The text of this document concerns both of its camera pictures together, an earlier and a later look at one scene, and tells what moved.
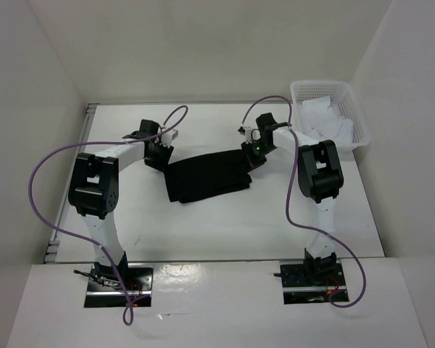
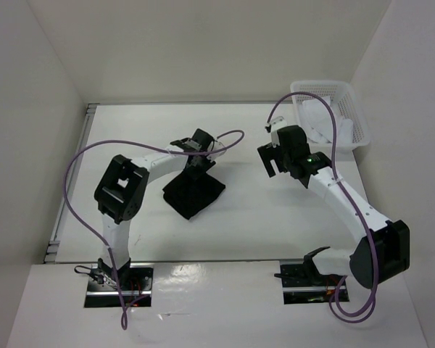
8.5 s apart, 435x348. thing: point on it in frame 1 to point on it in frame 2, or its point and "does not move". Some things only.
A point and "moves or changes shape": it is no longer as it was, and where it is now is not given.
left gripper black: x=161 y=165 to x=208 y=164
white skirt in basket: x=320 y=122 does not move
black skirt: x=204 y=177 moves or changes shape
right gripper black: x=253 y=162 to x=267 y=154
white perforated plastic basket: x=344 y=99 does not move
